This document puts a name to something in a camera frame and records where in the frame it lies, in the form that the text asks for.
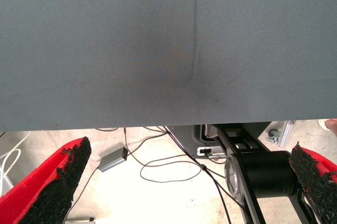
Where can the grey base panel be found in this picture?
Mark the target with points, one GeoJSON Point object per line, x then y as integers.
{"type": "Point", "coordinates": [185, 140]}

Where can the black cylinder with silver cap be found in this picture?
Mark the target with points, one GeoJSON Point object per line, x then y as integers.
{"type": "Point", "coordinates": [263, 174]}

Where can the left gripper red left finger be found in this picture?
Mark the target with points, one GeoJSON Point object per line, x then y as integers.
{"type": "Point", "coordinates": [39, 195]}

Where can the person foot in white shoe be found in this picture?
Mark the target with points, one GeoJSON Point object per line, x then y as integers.
{"type": "Point", "coordinates": [330, 125]}

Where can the white box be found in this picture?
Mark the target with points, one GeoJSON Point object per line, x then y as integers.
{"type": "Point", "coordinates": [5, 185]}

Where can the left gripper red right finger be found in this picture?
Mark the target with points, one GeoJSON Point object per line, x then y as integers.
{"type": "Point", "coordinates": [316, 182]}

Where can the small grey adapter box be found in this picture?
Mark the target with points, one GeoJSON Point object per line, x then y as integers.
{"type": "Point", "coordinates": [111, 160]}

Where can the white connector plate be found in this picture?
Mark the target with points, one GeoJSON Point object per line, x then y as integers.
{"type": "Point", "coordinates": [219, 151]}

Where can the grey caster wheel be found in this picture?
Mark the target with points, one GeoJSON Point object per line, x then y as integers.
{"type": "Point", "coordinates": [273, 135]}

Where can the dark grey table cloth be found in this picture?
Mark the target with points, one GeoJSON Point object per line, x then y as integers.
{"type": "Point", "coordinates": [105, 50]}

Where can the aluminium profile bar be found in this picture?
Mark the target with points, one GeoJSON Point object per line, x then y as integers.
{"type": "Point", "coordinates": [286, 133]}

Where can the silver metal bar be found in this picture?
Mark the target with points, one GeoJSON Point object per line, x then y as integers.
{"type": "Point", "coordinates": [79, 221]}

